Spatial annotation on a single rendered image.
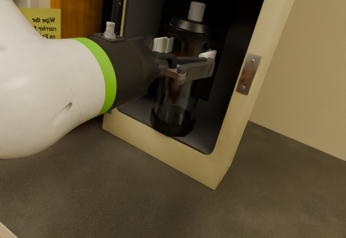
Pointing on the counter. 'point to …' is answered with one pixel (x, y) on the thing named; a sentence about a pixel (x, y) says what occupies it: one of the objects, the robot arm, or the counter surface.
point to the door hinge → (118, 6)
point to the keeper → (248, 73)
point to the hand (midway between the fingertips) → (186, 51)
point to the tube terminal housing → (207, 174)
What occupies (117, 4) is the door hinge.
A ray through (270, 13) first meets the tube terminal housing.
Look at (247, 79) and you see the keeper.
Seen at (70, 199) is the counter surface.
